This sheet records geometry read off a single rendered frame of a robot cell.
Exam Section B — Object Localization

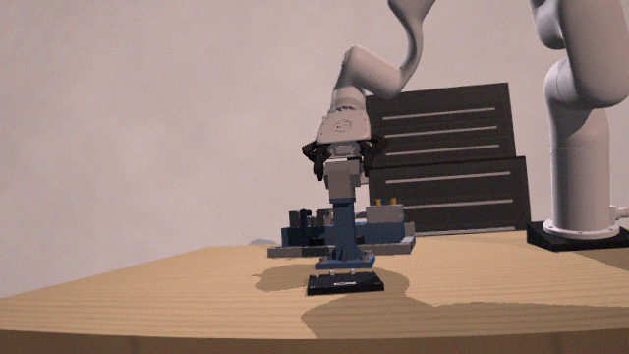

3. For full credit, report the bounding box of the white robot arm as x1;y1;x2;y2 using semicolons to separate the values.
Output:
327;0;629;240

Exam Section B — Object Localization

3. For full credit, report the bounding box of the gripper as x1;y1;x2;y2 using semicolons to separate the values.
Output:
302;104;388;181

